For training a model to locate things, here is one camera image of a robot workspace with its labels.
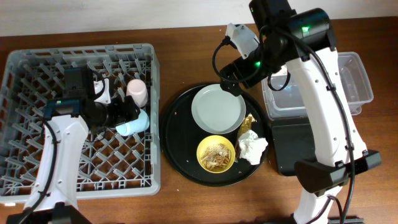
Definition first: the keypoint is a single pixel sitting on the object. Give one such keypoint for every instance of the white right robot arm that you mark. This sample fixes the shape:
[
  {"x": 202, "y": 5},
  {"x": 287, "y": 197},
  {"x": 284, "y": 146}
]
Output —
[{"x": 305, "y": 44}]

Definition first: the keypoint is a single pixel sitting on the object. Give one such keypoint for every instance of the gold foil wrapper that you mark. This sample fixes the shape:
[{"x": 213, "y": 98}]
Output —
[{"x": 245, "y": 126}]

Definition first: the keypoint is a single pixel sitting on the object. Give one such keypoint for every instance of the grey dishwasher rack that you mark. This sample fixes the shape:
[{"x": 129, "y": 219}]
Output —
[{"x": 111, "y": 165}]

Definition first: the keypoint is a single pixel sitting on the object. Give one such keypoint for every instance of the food scraps in bowl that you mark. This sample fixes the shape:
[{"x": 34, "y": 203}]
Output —
[{"x": 216, "y": 157}]

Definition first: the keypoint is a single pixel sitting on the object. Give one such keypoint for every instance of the black rectangular tray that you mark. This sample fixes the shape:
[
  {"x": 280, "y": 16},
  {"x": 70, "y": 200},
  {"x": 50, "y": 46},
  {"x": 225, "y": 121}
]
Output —
[{"x": 293, "y": 141}]

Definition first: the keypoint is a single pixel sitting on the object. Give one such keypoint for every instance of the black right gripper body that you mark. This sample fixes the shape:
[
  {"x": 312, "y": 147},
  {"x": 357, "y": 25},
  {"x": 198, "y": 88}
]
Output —
[{"x": 228, "y": 73}]

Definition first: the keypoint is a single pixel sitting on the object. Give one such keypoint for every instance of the light blue plastic cup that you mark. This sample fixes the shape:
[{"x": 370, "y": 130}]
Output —
[{"x": 135, "y": 126}]

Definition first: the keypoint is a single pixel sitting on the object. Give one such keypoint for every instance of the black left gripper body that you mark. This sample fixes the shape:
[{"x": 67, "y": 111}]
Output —
[{"x": 130, "y": 109}]

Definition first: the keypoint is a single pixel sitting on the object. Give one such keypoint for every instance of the pink plastic cup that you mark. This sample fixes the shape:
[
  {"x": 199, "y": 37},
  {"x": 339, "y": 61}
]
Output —
[{"x": 137, "y": 89}]

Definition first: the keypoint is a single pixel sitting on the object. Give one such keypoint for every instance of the yellow bowl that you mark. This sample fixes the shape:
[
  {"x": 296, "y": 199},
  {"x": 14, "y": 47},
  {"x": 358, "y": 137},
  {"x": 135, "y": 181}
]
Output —
[{"x": 215, "y": 139}]

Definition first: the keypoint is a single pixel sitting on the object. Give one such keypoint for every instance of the clear plastic storage bin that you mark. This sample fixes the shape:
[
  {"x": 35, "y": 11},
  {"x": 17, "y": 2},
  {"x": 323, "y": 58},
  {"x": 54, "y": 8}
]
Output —
[{"x": 288, "y": 102}]

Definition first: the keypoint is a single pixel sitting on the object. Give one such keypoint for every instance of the crumpled white tissue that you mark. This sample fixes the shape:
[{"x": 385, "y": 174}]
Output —
[{"x": 251, "y": 147}]

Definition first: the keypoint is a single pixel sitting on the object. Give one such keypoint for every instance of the light grey round plate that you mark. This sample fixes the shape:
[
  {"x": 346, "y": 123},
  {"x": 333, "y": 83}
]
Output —
[{"x": 217, "y": 111}]

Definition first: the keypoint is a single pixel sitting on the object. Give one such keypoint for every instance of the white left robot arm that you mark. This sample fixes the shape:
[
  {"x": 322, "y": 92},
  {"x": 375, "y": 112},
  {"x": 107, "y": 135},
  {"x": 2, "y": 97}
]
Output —
[{"x": 84, "y": 106}]

